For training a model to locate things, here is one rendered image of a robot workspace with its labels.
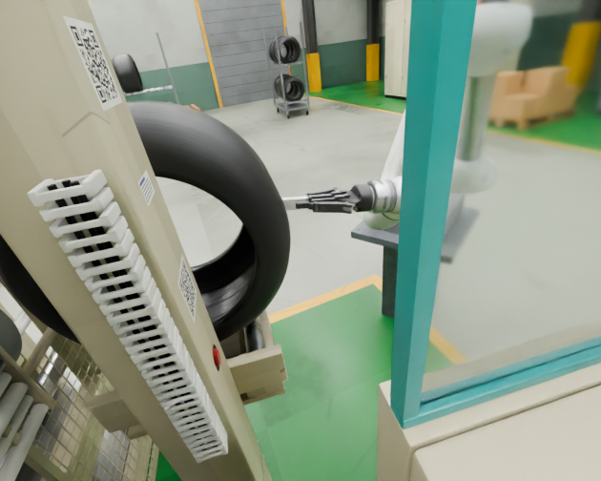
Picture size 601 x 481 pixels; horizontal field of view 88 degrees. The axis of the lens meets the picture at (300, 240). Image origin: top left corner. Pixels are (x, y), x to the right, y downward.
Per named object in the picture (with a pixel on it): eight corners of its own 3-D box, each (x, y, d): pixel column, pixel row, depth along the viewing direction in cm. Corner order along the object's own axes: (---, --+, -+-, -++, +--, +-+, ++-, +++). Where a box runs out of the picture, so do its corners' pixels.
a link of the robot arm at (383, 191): (398, 185, 79) (377, 187, 78) (392, 218, 84) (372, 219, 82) (382, 174, 87) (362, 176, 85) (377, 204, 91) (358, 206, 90)
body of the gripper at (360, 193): (362, 178, 86) (331, 180, 84) (377, 190, 78) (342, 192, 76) (360, 204, 89) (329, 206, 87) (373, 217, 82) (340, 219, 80)
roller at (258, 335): (263, 356, 70) (245, 364, 70) (271, 367, 72) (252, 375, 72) (248, 267, 99) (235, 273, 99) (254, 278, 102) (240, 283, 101)
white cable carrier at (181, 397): (228, 454, 51) (90, 180, 26) (197, 464, 51) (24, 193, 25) (227, 427, 55) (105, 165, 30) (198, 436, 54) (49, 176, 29)
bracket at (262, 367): (288, 380, 72) (282, 352, 67) (108, 434, 67) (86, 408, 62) (285, 368, 75) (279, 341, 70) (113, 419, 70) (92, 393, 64)
